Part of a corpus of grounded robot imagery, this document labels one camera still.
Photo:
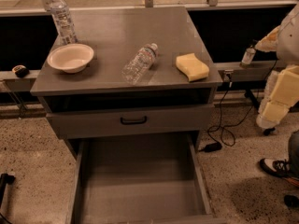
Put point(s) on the black stand leg with caster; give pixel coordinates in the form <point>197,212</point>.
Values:
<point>254,99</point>

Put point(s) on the black object at left edge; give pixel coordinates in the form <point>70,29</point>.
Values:
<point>5,179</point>

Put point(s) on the white black sneaker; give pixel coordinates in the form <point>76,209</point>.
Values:
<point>282,169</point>

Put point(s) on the grey drawer cabinet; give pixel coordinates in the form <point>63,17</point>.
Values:
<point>115,36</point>

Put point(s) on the upright clear water bottle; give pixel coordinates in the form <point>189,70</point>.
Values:
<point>63,21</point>

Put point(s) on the small bottle on ledge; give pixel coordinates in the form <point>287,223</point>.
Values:
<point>248,56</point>

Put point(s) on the black power adapter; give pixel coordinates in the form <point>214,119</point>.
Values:
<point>212,147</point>

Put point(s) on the black tape measure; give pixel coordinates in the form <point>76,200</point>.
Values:
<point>20,71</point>

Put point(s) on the black drawer handle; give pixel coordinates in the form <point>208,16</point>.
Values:
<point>125,121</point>

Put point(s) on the grey upper drawer front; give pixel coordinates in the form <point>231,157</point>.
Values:
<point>165,119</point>

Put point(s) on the lying clear water bottle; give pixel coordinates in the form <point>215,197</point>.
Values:
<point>140,64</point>

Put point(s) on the black shoe tip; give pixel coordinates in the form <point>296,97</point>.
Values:
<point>291,201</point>

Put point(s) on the open grey middle drawer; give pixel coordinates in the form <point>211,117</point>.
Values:
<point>139,179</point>

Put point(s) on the white paper bowl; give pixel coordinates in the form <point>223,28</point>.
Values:
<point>70,58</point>

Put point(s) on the yellow sponge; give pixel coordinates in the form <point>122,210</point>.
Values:
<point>192,67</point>

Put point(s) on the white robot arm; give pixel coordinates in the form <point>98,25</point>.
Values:
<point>284,40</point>

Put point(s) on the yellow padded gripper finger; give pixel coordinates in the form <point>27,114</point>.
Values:
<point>275,112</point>
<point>286,90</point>

